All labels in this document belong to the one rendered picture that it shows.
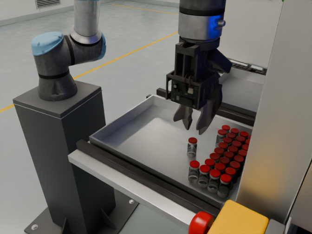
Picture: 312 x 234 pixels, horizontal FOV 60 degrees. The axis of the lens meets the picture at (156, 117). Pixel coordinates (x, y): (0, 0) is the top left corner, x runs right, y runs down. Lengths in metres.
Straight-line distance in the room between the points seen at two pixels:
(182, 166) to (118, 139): 0.19
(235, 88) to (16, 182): 1.52
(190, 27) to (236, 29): 0.96
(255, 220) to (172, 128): 0.43
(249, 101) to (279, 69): 0.62
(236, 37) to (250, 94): 0.52
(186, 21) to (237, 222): 0.30
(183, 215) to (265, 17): 1.01
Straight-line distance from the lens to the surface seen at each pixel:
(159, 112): 0.80
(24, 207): 1.84
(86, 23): 1.01
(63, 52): 1.07
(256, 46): 1.38
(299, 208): 0.37
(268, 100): 0.30
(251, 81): 1.04
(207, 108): 0.55
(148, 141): 0.69
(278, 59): 0.28
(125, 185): 0.59
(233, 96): 0.92
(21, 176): 2.04
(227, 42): 1.44
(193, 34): 0.46
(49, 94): 1.11
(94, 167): 0.63
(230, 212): 0.36
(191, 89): 0.48
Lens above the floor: 1.31
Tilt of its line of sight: 33 degrees down
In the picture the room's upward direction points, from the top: straight up
